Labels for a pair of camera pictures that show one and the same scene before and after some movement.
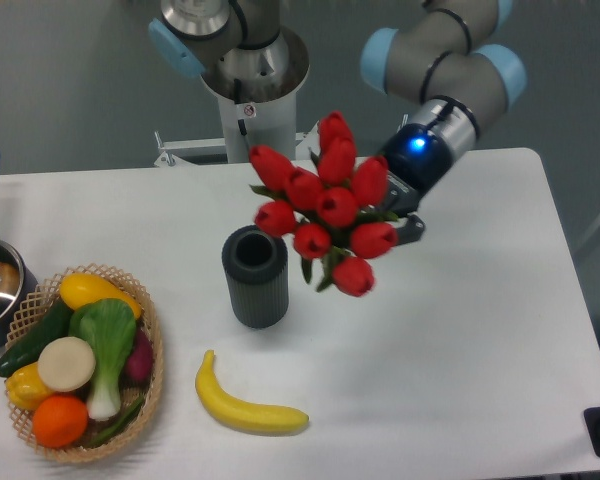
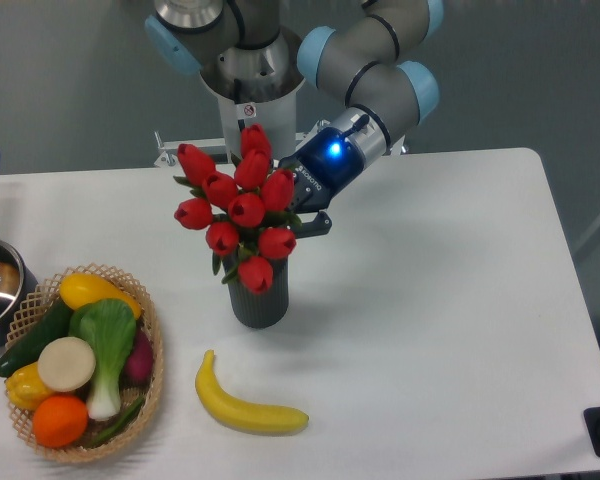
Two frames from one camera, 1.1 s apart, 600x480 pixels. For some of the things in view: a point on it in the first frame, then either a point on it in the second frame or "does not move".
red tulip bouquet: [329, 208] -> [250, 217]
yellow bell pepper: [24, 387] does not move
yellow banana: [237, 413] does not move
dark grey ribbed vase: [255, 264] does not move
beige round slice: [66, 364] does not move
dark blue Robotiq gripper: [418, 160] -> [329, 162]
